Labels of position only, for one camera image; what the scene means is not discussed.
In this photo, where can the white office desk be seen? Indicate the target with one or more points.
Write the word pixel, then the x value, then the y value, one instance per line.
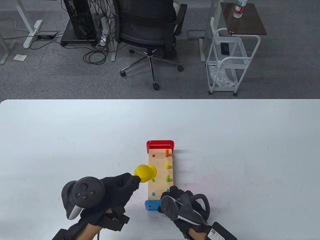
pixel 33 32

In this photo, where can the black computer tower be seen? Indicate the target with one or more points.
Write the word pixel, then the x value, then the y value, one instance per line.
pixel 80 15

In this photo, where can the black forearm battery pack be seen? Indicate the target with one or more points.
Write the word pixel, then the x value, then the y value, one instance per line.
pixel 222 233
pixel 58 236

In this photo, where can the aluminium frame post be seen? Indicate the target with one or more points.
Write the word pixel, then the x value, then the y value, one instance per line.
pixel 202 50
pixel 7 53
pixel 114 52

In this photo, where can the rainbow wooden hammer bench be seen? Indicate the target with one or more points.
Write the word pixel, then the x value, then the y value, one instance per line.
pixel 160 162

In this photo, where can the white power strip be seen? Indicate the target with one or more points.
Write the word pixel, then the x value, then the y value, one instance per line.
pixel 103 37

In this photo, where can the black handheld controller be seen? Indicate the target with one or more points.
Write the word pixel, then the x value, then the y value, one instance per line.
pixel 170 207
pixel 87 191

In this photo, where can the person's right hand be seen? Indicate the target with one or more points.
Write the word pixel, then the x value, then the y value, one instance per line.
pixel 175 191

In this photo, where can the clear plastic bag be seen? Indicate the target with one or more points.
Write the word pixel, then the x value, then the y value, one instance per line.
pixel 222 80

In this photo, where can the brown side table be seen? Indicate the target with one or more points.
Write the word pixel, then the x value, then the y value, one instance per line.
pixel 245 25

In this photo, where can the white utility cart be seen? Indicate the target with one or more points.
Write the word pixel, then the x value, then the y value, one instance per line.
pixel 214 27

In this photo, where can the black floor socket box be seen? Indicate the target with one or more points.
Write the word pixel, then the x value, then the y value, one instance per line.
pixel 46 35

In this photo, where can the person's left hand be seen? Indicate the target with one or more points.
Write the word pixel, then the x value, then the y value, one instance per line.
pixel 117 190

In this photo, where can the black phone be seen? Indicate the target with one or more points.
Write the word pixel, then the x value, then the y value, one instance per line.
pixel 225 48

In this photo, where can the yellow toy hammer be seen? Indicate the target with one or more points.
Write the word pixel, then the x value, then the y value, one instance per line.
pixel 145 172

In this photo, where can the person's left forearm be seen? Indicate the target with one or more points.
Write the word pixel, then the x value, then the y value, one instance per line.
pixel 87 232

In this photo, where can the clear plastic water bottle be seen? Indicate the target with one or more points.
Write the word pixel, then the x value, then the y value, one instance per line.
pixel 239 10

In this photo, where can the person's right forearm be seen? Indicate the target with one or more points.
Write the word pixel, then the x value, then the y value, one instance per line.
pixel 197 235

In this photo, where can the black office chair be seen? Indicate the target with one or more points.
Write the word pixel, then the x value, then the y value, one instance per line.
pixel 147 37

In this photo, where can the white paper scrap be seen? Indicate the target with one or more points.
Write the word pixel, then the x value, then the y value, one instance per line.
pixel 20 57

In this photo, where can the black computer stand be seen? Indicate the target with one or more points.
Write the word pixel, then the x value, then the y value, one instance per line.
pixel 68 37

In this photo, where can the set of colourful pegs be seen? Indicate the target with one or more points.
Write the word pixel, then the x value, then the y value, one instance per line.
pixel 167 153

